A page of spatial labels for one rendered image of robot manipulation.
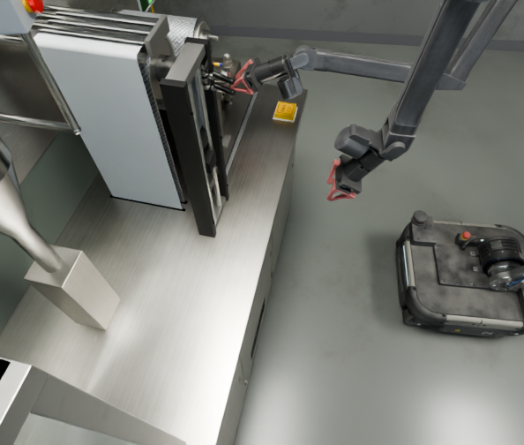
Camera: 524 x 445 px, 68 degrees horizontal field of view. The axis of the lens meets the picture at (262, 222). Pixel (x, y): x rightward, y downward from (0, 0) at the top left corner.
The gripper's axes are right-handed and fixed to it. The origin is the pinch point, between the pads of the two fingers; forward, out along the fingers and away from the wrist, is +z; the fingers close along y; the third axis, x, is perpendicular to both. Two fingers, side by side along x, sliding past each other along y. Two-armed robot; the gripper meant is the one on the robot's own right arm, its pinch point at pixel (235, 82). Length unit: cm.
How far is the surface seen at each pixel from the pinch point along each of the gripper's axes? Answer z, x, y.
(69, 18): 4, 44, -36
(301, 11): 49, -68, 209
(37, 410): -37, 33, -105
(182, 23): -0.7, 25.5, -8.1
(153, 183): 15.8, 0.0, -41.7
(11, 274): 40, 9, -77
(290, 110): -7.9, -22.3, 9.3
